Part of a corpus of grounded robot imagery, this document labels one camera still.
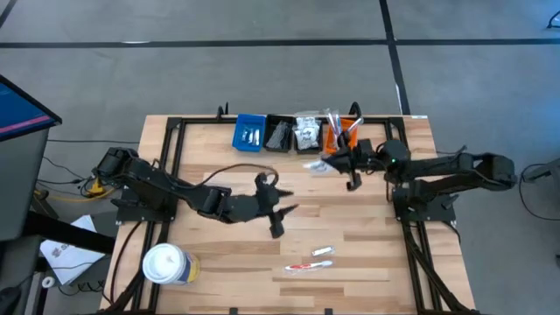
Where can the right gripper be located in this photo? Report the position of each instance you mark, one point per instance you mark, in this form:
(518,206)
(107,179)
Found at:
(361,157)

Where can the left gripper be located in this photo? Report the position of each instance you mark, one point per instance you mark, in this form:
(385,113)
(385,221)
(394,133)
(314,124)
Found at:
(268,197)

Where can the bagged blue toothbrush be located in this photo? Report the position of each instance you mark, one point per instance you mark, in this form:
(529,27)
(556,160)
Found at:
(355,124)
(331,124)
(339,129)

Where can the printed vanity pack bag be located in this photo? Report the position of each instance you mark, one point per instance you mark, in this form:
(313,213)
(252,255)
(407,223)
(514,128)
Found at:
(308,121)

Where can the bagged black comb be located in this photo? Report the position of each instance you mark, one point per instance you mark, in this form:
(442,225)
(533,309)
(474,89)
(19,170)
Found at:
(279,133)
(285,130)
(272,139)

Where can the bagged red toothbrush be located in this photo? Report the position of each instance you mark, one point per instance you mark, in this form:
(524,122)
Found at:
(308,266)

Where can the bagged grey razor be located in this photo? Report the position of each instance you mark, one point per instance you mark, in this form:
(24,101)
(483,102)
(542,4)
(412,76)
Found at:
(256,136)
(247,135)

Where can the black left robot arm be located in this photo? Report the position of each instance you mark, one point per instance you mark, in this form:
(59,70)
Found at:
(157,184)

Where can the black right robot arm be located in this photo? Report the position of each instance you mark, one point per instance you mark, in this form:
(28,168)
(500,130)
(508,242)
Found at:
(455,170)

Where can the orange plastic bin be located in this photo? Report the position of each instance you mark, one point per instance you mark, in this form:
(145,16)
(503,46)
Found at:
(328,149)

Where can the black plastic bin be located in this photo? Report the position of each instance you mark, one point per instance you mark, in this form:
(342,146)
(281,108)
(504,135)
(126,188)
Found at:
(268,120)
(318,151)

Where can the blue plastic bin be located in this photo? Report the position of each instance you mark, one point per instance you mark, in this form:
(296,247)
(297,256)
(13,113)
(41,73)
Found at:
(238,146)

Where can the grey floor stand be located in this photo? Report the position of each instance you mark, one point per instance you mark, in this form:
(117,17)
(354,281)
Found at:
(547,170)

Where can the black cart leg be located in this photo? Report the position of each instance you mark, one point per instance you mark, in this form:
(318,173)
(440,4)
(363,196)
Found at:
(65,232)

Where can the white paper sheet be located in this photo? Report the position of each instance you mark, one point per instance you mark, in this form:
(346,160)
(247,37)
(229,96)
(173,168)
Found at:
(65,258)

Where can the white tape roll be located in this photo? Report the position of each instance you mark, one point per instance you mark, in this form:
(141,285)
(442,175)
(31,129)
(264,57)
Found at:
(47,282)

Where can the grey computer cart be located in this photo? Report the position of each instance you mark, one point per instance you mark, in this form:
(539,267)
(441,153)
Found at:
(22,184)

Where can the blue screen monitor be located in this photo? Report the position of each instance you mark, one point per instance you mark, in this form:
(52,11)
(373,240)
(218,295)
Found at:
(22,114)

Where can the black aluminium table frame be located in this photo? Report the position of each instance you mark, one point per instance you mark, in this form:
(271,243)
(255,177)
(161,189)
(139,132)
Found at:
(205,120)

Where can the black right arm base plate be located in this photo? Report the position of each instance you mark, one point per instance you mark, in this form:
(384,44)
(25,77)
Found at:
(442,215)

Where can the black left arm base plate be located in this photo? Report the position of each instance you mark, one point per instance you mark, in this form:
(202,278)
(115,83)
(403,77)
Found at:
(127,214)

